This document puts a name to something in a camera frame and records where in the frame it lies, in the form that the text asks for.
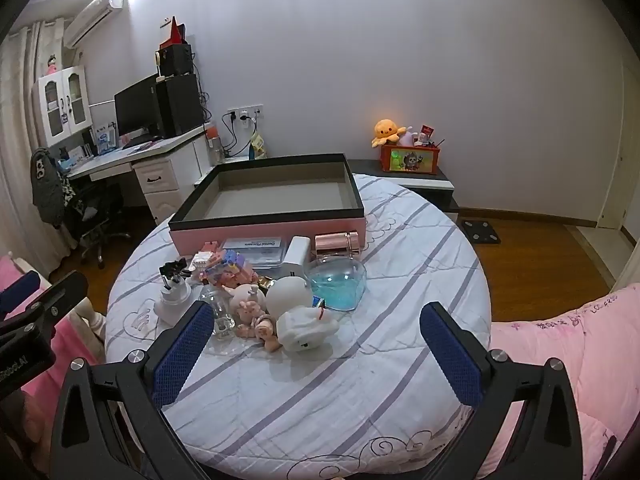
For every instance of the black office chair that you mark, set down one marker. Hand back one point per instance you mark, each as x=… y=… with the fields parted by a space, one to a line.
x=97 y=215

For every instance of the white bed frame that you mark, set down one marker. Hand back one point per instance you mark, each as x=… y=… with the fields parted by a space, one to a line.
x=87 y=317

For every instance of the rose gold jar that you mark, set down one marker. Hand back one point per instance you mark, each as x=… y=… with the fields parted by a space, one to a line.
x=337 y=245

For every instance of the bunch of black clips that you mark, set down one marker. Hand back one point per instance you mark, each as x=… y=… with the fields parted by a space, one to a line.
x=174 y=271

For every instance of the white door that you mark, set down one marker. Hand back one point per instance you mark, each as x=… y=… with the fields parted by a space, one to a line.
x=622 y=160

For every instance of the pink quilt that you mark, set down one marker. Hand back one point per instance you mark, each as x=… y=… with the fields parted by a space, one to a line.
x=565 y=340

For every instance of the white wall socket strip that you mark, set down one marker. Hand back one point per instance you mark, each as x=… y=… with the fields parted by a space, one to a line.
x=245 y=110

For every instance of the white air conditioner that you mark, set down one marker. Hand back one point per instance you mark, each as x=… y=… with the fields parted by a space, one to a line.
x=95 y=15

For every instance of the low cabinet with dark top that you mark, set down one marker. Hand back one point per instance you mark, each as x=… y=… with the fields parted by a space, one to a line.
x=370 y=167

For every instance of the pink pig figurine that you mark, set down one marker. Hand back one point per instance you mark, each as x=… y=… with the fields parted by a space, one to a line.
x=250 y=310

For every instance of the black computer monitor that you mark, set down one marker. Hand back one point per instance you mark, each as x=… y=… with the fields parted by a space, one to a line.
x=136 y=107

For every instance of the black computer tower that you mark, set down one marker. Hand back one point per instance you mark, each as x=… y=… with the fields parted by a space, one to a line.
x=180 y=105

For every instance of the clear heart-shaped acrylic stand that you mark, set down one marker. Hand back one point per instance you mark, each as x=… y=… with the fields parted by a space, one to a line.
x=139 y=318

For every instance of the small gold trinket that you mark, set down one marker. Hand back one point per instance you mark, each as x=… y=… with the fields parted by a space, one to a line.
x=265 y=282

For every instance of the snack bag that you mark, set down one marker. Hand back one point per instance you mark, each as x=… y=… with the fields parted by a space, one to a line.
x=257 y=147

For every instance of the blue and white boxes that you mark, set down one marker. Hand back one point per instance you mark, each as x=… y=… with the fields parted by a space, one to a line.
x=104 y=142

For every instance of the white hutch cabinet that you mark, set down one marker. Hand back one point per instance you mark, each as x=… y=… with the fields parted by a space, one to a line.
x=62 y=105

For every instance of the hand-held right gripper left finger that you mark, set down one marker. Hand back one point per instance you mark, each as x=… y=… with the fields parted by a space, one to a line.
x=180 y=355

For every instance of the red storage box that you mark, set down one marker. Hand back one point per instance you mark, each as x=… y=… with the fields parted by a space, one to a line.
x=410 y=160

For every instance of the white plug adapter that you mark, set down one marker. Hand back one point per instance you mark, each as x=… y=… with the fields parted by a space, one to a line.
x=172 y=302

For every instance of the bottle with orange cap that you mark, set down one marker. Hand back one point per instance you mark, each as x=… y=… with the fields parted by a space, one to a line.
x=214 y=145

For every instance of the pink and white block toy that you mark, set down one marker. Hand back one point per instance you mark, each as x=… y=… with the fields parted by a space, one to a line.
x=207 y=259

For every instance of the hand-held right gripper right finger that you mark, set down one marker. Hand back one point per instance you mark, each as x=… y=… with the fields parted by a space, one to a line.
x=450 y=360

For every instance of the small pink doll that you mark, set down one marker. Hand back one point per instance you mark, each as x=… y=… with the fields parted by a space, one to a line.
x=51 y=64

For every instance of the pink plush toy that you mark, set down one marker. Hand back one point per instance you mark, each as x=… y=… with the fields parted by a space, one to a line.
x=407 y=137

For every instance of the small red card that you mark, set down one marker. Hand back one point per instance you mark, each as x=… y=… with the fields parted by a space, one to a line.
x=426 y=132

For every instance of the black speaker box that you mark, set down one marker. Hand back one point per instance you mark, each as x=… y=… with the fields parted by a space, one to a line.
x=176 y=60

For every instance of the pink papers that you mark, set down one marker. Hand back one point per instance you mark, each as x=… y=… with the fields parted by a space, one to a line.
x=142 y=146

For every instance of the cream curtain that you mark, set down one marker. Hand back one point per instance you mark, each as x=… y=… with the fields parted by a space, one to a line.
x=20 y=150

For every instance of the clear plastic bag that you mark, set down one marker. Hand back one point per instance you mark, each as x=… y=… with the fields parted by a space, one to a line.
x=220 y=316

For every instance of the pink box with black rim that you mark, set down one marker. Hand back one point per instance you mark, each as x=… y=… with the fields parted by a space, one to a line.
x=270 y=195

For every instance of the clear plastic case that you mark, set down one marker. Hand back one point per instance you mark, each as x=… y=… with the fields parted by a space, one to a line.
x=255 y=250

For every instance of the black floor scale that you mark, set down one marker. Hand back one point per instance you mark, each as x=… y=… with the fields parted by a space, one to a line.
x=480 y=232

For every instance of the grey patterned jacket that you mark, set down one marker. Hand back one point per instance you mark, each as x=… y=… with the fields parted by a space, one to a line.
x=47 y=185

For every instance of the orange octopus plush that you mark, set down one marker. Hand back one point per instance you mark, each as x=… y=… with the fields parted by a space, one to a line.
x=386 y=131

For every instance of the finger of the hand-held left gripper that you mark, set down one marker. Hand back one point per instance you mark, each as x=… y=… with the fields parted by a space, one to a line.
x=20 y=291
x=65 y=294

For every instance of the white desk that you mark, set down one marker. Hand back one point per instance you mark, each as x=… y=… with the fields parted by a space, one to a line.
x=160 y=175

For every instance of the white toy figure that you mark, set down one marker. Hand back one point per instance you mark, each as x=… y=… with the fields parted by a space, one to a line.
x=305 y=331

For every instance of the white round lamp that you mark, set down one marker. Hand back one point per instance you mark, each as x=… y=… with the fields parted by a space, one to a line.
x=287 y=297

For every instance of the pink hair accessory bundle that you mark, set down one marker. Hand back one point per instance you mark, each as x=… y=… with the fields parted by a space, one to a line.
x=230 y=267

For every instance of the white power bank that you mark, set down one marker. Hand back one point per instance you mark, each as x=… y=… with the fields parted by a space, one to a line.
x=297 y=257

